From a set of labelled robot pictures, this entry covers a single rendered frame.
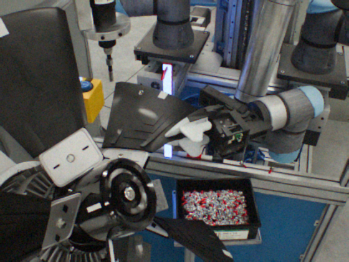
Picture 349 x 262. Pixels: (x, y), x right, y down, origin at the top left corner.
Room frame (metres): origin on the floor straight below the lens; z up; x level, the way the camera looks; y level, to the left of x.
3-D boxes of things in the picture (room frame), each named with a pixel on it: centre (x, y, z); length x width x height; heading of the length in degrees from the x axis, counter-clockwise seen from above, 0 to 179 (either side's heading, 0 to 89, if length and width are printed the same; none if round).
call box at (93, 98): (0.90, 0.30, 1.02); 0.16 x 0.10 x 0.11; 77
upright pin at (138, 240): (0.44, 0.07, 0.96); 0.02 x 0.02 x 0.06
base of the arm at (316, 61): (1.09, -0.48, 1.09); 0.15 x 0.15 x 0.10
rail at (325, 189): (0.81, -0.09, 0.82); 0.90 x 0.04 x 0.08; 77
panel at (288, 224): (0.81, -0.09, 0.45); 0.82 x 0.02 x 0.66; 77
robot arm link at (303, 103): (0.66, -0.28, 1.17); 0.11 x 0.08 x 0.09; 113
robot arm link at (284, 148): (0.68, -0.26, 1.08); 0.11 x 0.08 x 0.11; 48
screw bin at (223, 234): (0.63, -0.12, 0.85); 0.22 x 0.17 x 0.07; 91
